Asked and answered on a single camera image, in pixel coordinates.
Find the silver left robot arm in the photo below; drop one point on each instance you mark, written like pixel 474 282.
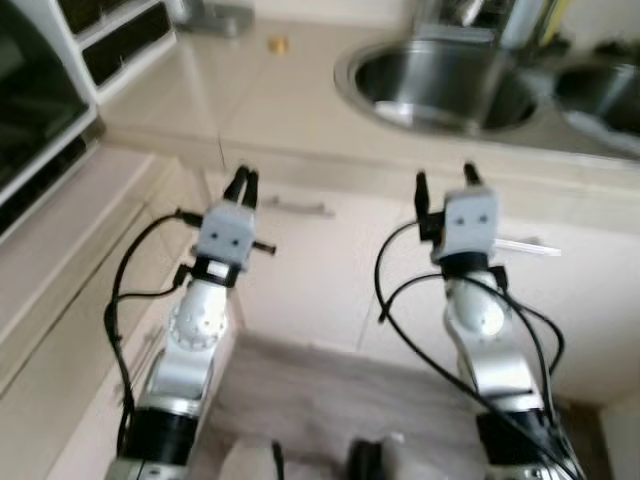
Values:
pixel 195 320

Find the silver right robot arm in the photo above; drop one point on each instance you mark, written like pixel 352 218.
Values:
pixel 480 320

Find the stainless steel double sink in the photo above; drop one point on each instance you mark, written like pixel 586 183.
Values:
pixel 450 90

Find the cream base cabinet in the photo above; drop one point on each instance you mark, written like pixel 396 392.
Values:
pixel 330 290

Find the gold round cap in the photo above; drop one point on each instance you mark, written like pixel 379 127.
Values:
pixel 278 45

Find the grey appliance base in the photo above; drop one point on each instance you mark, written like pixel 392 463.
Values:
pixel 215 18

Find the white cabinet dark glass doors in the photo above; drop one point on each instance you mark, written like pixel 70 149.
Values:
pixel 130 45

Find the white side cabinet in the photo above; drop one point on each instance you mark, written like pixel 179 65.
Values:
pixel 60 330

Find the robot left leg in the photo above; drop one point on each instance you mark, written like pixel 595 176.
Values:
pixel 245 462

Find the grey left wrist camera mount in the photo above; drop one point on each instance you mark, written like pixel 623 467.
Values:
pixel 225 235

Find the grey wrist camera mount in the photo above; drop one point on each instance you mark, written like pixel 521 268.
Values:
pixel 470 225
pixel 225 235

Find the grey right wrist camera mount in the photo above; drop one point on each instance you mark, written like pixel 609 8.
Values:
pixel 470 225

